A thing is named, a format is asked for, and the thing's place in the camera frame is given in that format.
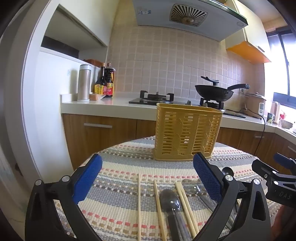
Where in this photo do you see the dark framed window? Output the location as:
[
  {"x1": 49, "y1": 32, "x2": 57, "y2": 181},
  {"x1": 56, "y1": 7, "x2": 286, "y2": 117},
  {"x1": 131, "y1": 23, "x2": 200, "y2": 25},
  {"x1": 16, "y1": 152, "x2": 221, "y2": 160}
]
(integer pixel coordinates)
[{"x1": 266, "y1": 23, "x2": 296, "y2": 105}]

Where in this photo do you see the yellow plastic utensil basket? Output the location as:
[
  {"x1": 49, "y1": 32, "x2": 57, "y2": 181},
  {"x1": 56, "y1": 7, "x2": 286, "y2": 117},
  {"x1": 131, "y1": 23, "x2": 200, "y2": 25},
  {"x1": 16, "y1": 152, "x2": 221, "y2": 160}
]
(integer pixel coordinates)
[{"x1": 153, "y1": 103, "x2": 223, "y2": 161}]

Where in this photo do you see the wooden kitchen base cabinet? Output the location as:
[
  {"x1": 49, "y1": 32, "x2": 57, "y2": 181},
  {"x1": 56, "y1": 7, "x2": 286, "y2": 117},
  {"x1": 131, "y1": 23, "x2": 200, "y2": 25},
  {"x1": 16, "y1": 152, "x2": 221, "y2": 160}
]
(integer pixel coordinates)
[{"x1": 62, "y1": 113, "x2": 296, "y2": 172}]

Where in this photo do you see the slim dark sauce bottle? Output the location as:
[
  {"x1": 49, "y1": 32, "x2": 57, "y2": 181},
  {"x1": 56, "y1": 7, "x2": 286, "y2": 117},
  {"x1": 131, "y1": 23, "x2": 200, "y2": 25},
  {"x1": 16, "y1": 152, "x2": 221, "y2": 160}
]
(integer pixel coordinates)
[{"x1": 94, "y1": 62, "x2": 107, "y2": 95}]

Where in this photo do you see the silver cabinet handle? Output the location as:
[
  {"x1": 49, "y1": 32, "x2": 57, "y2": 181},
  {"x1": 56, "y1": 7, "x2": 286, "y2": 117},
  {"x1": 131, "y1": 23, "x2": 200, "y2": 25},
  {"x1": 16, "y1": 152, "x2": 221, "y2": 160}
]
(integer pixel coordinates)
[{"x1": 84, "y1": 123, "x2": 113, "y2": 128}]

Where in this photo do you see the beige rice cooker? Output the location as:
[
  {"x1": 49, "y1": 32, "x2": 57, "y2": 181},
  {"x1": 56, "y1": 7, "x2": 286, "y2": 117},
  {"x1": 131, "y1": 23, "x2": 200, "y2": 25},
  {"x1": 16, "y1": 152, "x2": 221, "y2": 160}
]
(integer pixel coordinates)
[{"x1": 243, "y1": 92, "x2": 267, "y2": 116}]

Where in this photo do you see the black power cable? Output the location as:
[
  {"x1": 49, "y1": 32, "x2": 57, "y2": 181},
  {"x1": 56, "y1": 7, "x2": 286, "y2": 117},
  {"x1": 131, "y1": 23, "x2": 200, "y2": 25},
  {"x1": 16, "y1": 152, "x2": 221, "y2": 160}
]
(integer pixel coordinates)
[{"x1": 254, "y1": 109, "x2": 267, "y2": 158}]

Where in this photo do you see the white wall cabinet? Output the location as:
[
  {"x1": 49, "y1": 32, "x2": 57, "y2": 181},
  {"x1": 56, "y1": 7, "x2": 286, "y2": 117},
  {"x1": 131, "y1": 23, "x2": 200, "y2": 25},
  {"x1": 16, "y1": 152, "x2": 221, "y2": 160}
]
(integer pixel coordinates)
[{"x1": 40, "y1": 0, "x2": 121, "y2": 48}]

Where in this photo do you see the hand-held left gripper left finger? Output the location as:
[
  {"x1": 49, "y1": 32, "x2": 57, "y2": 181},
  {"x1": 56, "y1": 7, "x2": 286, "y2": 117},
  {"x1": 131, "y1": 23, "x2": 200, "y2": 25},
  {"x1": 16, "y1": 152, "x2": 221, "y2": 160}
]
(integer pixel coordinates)
[{"x1": 24, "y1": 153, "x2": 103, "y2": 241}]

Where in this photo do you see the orange wall cabinet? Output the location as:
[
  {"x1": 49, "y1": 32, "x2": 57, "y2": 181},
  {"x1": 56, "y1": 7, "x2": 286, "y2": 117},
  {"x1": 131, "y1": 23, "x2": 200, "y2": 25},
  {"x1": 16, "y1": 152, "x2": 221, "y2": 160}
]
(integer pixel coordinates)
[{"x1": 225, "y1": 0, "x2": 272, "y2": 63}]

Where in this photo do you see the striped woven table mat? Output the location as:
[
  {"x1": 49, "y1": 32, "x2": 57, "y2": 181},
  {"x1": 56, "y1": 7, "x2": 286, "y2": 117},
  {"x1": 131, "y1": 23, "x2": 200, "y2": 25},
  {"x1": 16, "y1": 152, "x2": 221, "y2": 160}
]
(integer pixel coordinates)
[{"x1": 55, "y1": 136, "x2": 278, "y2": 241}]

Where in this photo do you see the large dark sauce bottle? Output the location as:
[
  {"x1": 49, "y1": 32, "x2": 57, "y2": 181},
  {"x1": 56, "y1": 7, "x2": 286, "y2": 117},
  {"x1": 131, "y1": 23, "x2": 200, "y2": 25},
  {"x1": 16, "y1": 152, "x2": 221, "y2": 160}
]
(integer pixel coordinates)
[{"x1": 105, "y1": 63, "x2": 115, "y2": 98}]

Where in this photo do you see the white range hood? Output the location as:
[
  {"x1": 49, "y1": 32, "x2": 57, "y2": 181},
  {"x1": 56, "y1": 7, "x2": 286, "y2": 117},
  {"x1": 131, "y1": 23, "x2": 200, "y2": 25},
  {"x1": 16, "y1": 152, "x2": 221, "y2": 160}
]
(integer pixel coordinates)
[{"x1": 132, "y1": 0, "x2": 248, "y2": 42}]

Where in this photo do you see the silver thermos flask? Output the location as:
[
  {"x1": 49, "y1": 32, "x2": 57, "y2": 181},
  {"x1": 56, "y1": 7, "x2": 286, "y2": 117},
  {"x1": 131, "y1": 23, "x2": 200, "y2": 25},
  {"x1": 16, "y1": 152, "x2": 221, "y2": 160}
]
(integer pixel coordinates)
[{"x1": 77, "y1": 64, "x2": 92, "y2": 102}]

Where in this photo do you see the black glass gas stove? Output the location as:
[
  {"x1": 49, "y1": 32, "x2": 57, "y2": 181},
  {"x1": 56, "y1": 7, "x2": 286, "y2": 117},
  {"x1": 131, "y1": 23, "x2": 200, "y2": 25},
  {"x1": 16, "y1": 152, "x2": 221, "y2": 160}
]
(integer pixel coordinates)
[{"x1": 129, "y1": 90, "x2": 247, "y2": 118}]

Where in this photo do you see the wooden chopstick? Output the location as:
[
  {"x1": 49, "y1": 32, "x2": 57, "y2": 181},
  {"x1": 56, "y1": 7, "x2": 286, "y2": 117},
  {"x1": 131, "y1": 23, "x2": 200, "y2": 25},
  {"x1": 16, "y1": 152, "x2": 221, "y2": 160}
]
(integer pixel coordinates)
[
  {"x1": 174, "y1": 182, "x2": 195, "y2": 239},
  {"x1": 154, "y1": 179, "x2": 167, "y2": 241},
  {"x1": 137, "y1": 174, "x2": 142, "y2": 241},
  {"x1": 178, "y1": 181, "x2": 199, "y2": 234}
]

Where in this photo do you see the black wok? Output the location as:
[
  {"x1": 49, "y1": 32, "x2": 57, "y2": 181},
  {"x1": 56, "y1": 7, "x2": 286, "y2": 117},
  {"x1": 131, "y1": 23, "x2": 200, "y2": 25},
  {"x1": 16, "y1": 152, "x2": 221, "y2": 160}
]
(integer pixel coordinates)
[{"x1": 195, "y1": 84, "x2": 250, "y2": 102}]

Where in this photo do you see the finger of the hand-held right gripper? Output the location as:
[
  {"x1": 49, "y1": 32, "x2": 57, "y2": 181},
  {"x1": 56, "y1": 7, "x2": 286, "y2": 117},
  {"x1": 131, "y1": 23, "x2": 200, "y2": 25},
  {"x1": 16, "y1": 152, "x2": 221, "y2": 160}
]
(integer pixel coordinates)
[
  {"x1": 273, "y1": 153, "x2": 296, "y2": 173},
  {"x1": 252, "y1": 159, "x2": 280, "y2": 180}
]

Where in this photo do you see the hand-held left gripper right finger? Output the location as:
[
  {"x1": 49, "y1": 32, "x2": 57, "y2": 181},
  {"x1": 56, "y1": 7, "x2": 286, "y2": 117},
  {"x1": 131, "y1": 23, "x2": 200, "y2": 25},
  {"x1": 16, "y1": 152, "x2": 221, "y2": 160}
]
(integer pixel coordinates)
[{"x1": 192, "y1": 152, "x2": 272, "y2": 241}]

